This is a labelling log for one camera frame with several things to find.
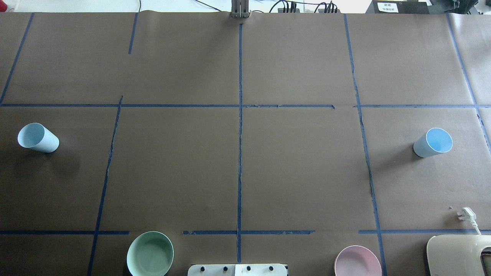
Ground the light blue cup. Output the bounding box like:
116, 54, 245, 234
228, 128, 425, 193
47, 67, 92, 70
17, 123, 59, 153
413, 128, 453, 158

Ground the brown paper table cover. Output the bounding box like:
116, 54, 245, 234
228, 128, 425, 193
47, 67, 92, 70
0, 11, 490, 276

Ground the green bowl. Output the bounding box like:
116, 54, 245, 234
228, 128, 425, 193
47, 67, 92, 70
126, 231, 174, 276

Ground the pink bowl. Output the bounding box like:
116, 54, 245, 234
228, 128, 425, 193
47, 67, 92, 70
333, 246, 383, 276

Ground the black box with label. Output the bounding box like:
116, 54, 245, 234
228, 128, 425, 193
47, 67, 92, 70
365, 0, 430, 14

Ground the cream toaster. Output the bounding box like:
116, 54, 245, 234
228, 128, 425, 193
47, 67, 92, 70
426, 234, 491, 276

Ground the white power plug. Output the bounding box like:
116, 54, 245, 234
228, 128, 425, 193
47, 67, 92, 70
457, 207, 481, 235

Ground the aluminium frame post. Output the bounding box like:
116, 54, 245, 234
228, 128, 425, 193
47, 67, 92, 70
231, 0, 250, 19

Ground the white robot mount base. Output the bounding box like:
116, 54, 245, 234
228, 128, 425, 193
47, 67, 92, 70
187, 263, 289, 276

